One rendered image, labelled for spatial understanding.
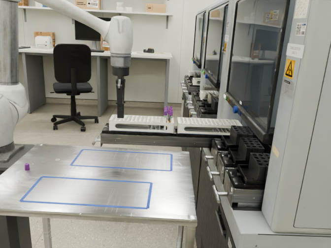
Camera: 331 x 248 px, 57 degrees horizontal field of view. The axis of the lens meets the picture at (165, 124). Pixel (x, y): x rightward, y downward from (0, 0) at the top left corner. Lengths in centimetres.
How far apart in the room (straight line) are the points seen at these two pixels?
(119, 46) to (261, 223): 87
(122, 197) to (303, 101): 54
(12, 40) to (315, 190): 136
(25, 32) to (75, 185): 447
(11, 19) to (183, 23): 357
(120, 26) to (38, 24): 393
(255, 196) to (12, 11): 127
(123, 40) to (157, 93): 368
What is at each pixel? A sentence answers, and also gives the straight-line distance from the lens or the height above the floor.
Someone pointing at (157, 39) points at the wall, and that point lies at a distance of 488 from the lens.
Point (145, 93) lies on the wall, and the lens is 499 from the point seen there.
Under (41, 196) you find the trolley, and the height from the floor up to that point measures 82.
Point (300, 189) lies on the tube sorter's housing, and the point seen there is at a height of 88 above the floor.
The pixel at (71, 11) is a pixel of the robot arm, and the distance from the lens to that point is 145.
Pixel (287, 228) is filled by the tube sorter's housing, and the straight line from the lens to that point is 97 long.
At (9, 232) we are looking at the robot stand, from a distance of 165.
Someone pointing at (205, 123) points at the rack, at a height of 86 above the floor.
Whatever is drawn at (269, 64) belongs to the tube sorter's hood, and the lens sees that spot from 98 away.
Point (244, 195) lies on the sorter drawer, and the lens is 103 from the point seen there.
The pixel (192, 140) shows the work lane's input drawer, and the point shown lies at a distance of 141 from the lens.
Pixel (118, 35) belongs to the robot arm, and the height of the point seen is 124.
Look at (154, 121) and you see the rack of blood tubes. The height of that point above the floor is 86.
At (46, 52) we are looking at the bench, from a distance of 447.
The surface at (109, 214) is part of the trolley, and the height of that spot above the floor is 82.
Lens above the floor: 128
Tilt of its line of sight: 18 degrees down
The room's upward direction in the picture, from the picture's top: 3 degrees clockwise
